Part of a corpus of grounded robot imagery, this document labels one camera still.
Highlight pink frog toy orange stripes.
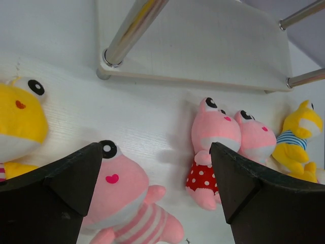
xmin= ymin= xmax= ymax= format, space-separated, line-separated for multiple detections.
xmin=234 ymin=110 xmax=276 ymax=166

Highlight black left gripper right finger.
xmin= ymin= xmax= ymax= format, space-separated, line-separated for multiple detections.
xmin=210 ymin=142 xmax=324 ymax=243

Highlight white two-tier wooden shelf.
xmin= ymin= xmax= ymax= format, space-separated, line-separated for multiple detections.
xmin=96 ymin=1 xmax=324 ymax=92

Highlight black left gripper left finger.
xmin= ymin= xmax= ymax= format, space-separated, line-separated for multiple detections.
xmin=1 ymin=142 xmax=103 ymax=243

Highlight pink frog toy red polka-dot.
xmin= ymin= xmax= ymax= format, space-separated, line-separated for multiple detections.
xmin=185 ymin=97 xmax=241 ymax=211

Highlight yellow frog toy blue stripes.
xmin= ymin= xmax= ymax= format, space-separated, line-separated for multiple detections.
xmin=272 ymin=100 xmax=323 ymax=183

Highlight yellow frog toy pink stripes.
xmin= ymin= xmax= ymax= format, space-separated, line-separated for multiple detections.
xmin=1 ymin=77 xmax=49 ymax=182

